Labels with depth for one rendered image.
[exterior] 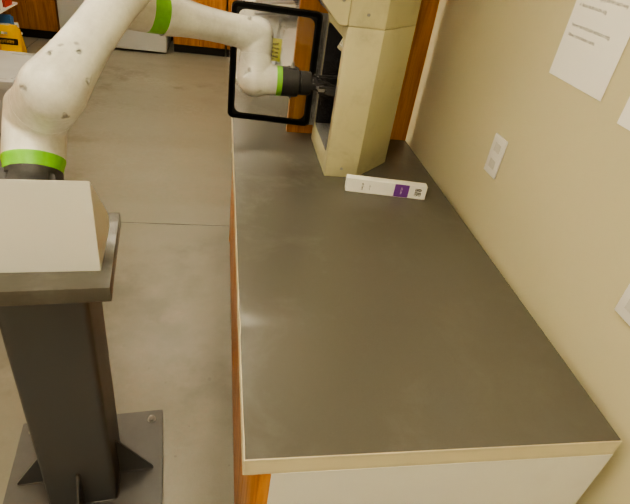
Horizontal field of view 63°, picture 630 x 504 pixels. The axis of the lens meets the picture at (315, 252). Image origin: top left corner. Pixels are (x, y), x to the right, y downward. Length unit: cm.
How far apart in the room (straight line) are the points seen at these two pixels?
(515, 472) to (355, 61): 115
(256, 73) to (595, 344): 118
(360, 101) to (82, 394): 116
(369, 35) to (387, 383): 100
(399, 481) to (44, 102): 97
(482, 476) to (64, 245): 96
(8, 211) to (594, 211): 121
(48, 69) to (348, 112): 88
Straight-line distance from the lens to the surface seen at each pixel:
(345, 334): 110
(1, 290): 124
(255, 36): 169
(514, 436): 105
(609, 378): 121
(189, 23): 159
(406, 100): 211
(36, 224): 120
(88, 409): 158
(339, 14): 158
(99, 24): 124
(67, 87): 114
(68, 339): 139
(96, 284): 121
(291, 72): 171
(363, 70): 163
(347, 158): 172
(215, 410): 214
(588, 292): 124
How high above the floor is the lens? 168
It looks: 34 degrees down
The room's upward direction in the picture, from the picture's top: 9 degrees clockwise
